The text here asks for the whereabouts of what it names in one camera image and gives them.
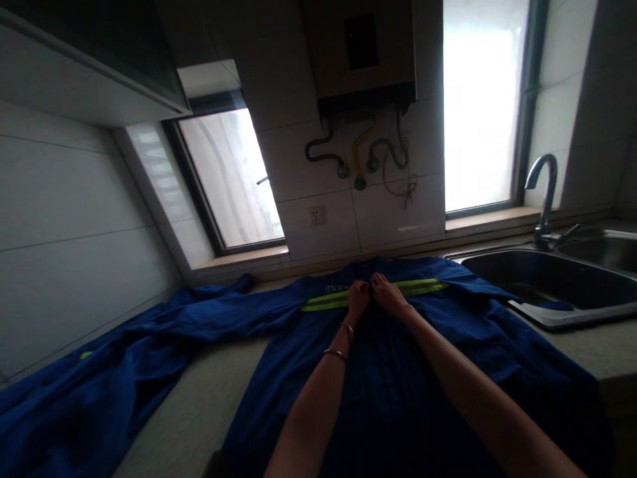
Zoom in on person's right hand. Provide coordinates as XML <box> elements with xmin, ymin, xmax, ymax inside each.
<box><xmin>371</xmin><ymin>272</ymin><xmax>414</xmax><ymax>319</ymax></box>

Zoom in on person's left hand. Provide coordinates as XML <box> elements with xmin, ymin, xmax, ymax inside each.
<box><xmin>346</xmin><ymin>280</ymin><xmax>373</xmax><ymax>323</ymax></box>

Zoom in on blue work jacket reflective stripe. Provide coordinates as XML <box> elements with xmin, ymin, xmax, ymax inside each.
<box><xmin>0</xmin><ymin>256</ymin><xmax>616</xmax><ymax>478</ymax></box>

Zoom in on small window dark frame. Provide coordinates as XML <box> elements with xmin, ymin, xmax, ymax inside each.
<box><xmin>162</xmin><ymin>88</ymin><xmax>289</xmax><ymax>258</ymax></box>

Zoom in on tall window dark frame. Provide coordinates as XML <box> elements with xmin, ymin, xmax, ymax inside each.
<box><xmin>441</xmin><ymin>0</ymin><xmax>551</xmax><ymax>221</ymax></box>

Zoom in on wall-mounted gas water heater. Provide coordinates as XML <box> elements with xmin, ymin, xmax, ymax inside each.
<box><xmin>301</xmin><ymin>0</ymin><xmax>418</xmax><ymax>120</ymax></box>

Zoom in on wall cabinet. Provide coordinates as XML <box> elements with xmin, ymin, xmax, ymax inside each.
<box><xmin>0</xmin><ymin>0</ymin><xmax>195</xmax><ymax>128</ymax></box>

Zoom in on water heater hoses and pipes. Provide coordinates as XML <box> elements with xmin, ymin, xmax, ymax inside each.
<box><xmin>304</xmin><ymin>109</ymin><xmax>419</xmax><ymax>209</ymax></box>

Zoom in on stainless steel double sink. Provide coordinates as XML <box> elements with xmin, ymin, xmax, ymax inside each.
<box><xmin>444</xmin><ymin>226</ymin><xmax>637</xmax><ymax>333</ymax></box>

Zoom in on person's right fingers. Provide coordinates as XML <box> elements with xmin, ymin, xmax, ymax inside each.
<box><xmin>371</xmin><ymin>272</ymin><xmax>397</xmax><ymax>299</ymax></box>

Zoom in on chrome gooseneck faucet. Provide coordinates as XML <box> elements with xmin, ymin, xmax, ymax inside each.
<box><xmin>524</xmin><ymin>153</ymin><xmax>582</xmax><ymax>252</ymax></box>

